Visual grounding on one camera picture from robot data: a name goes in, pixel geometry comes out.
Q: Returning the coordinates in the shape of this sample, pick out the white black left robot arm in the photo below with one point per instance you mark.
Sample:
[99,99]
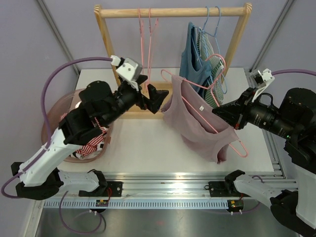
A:
[100,107]

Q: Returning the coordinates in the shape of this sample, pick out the pink translucent plastic basket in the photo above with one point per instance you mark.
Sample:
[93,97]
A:
[60,109]

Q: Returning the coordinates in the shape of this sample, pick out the red white striped tank top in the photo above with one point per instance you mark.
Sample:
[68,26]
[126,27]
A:
[101,138]

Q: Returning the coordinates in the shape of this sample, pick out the mauve pink tank top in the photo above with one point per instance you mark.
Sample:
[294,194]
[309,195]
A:
[197,128]

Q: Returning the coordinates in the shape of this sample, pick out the blue wire hanger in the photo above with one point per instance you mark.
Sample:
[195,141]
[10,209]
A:
[221,84]
[205,48]

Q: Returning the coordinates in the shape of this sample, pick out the black white striped tank top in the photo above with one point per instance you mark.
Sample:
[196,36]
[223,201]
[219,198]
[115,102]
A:
[88,152]

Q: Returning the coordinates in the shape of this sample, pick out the blue tank top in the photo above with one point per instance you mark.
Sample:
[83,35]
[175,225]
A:
[192,67]

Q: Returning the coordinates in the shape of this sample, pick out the slotted white cable duct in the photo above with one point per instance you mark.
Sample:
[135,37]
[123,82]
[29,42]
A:
[137,203]

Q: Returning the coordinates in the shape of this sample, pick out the aluminium mounting rail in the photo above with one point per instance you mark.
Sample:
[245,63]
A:
[172,185]

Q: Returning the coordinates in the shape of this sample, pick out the aluminium frame post left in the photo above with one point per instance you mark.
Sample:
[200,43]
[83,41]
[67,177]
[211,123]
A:
[54,29]

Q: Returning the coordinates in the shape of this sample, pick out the aluminium frame post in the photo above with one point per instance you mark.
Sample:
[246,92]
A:
[272,34]
[54,29]

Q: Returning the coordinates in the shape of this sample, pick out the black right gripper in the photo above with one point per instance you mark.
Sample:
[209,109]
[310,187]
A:
[235,115]

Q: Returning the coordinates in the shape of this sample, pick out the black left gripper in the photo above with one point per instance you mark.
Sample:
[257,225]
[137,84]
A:
[155,97]

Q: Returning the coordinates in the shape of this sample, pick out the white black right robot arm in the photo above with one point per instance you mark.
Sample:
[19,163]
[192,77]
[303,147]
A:
[294,121]

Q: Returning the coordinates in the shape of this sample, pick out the wooden clothes rack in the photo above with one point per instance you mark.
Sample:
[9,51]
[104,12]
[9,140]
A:
[242,12]

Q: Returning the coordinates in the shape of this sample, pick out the aluminium frame post right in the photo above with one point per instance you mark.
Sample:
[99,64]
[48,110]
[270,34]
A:
[272,34]

